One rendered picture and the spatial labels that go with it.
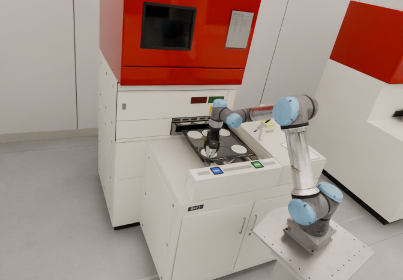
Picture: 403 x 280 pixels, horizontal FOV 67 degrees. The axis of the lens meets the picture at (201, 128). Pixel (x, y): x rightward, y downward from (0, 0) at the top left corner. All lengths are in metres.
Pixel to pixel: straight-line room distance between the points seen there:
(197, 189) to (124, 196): 0.85
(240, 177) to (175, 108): 0.65
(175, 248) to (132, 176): 0.63
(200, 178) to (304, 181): 0.50
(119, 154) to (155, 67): 0.63
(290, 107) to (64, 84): 2.56
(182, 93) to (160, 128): 0.27
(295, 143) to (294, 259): 0.53
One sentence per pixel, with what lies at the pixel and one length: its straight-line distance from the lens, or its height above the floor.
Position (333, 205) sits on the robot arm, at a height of 1.08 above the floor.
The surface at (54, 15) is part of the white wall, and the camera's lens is 3.21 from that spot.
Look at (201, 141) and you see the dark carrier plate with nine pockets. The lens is 1.98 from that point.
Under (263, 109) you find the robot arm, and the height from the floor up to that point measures 1.30.
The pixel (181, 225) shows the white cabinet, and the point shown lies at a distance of 1.71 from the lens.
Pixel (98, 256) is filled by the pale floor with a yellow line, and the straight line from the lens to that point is 2.43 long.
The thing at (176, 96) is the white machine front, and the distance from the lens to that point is 1.98.
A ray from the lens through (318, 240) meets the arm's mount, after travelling 1.57.
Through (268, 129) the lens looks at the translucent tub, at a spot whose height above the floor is 1.00.
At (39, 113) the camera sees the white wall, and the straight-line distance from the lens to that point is 3.53.
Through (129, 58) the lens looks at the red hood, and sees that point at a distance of 1.75.
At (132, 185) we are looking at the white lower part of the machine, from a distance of 2.25.
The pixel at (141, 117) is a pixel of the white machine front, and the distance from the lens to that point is 1.96.
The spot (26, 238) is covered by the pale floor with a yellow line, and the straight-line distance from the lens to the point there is 2.62.
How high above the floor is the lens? 1.89
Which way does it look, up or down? 28 degrees down
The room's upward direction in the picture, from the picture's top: 10 degrees clockwise
